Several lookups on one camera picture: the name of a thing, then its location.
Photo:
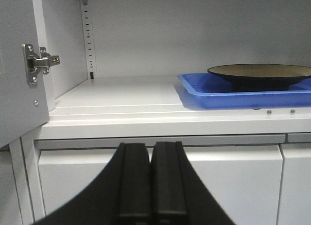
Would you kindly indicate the white cabinet shelves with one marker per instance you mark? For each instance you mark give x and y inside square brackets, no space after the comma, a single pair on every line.
[122,58]

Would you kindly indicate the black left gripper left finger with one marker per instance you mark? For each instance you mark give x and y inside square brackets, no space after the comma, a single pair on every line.
[119,195]

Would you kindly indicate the blue plastic tray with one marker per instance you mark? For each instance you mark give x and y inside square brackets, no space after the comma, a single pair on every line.
[243,96]

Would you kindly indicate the left metal door hinge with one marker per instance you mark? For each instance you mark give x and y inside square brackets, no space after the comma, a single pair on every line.
[35,63]

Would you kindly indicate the left grey cabinet door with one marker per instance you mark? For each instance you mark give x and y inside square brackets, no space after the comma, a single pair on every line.
[23,107]

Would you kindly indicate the beige plate with black rim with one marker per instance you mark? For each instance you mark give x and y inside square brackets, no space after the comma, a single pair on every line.
[261,77]

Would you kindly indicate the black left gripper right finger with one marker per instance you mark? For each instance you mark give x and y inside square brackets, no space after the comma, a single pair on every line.
[179,197]

